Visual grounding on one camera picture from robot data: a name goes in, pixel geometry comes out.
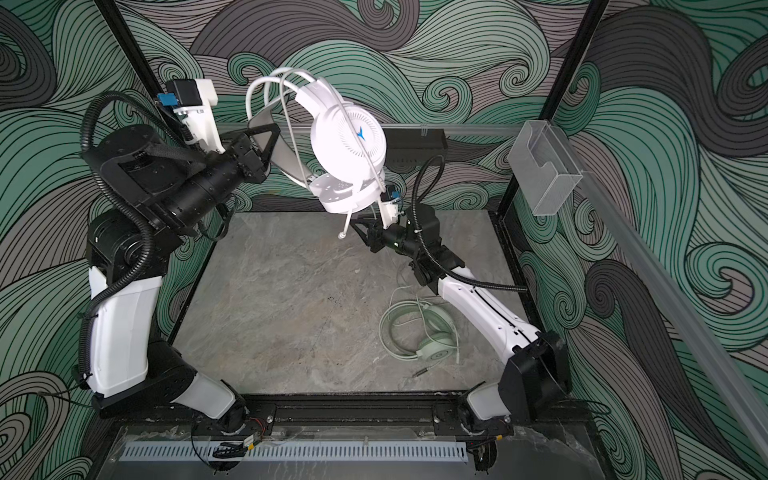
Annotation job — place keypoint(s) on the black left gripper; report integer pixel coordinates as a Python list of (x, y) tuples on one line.
[(248, 164)]

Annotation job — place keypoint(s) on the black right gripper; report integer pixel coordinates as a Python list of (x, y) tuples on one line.
[(377, 239)]

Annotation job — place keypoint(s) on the white over-ear headphones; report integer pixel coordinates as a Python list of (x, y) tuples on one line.
[(346, 140)]

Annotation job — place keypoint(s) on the green over-ear headphones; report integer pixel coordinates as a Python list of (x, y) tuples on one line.
[(441, 339)]

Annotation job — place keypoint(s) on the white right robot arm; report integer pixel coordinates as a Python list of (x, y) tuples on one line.
[(536, 371)]

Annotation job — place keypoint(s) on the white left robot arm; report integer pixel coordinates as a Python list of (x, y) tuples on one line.
[(123, 358)]

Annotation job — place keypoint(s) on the black perforated metal tray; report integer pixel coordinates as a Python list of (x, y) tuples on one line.
[(408, 149)]

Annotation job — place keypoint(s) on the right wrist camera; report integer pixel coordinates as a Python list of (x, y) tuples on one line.
[(389, 205)]

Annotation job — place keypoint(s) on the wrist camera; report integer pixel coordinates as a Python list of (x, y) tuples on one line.
[(389, 205), (191, 102)]

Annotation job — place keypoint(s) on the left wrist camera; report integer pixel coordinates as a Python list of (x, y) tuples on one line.
[(191, 102)]

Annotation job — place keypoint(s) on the black corner frame post left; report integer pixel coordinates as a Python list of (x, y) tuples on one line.
[(160, 117)]

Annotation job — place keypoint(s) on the black corner frame post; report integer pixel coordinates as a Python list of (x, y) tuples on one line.
[(160, 117), (574, 51)]

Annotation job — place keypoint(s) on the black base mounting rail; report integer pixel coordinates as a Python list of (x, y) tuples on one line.
[(441, 412)]

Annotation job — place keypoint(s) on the clear plastic wall holder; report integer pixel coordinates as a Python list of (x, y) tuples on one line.
[(545, 165)]

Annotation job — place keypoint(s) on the black corner frame post right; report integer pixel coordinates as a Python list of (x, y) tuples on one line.
[(574, 51)]

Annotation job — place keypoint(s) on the white slotted cable duct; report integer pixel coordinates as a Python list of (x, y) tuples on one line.
[(300, 451)]

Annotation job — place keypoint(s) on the aluminium rail right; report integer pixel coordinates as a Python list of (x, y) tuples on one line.
[(733, 387)]

